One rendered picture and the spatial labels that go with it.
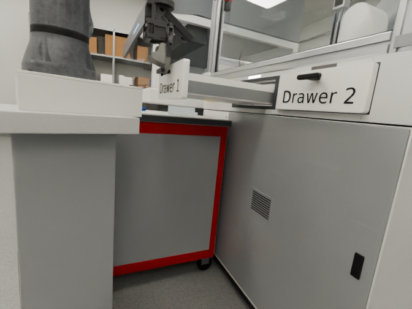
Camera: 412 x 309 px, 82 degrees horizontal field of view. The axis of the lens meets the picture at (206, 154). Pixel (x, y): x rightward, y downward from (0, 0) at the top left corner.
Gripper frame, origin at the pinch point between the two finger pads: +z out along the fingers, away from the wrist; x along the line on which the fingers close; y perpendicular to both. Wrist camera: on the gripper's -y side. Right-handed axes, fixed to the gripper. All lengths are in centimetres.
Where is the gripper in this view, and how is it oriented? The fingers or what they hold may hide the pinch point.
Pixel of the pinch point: (165, 71)
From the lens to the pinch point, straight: 83.1
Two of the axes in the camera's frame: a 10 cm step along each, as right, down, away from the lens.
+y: -9.1, -0.1, -4.2
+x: 4.1, 2.1, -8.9
